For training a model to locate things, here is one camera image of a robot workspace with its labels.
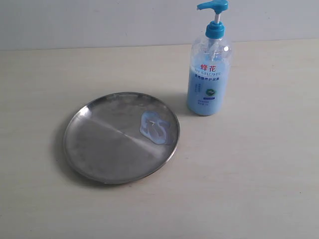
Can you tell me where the blue pump lotion bottle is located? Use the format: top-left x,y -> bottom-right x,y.
187,0 -> 232,116

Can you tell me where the pale blue soap blob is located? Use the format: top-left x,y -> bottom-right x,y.
139,111 -> 172,145

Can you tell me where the round stainless steel plate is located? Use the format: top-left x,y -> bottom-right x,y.
63,92 -> 180,185

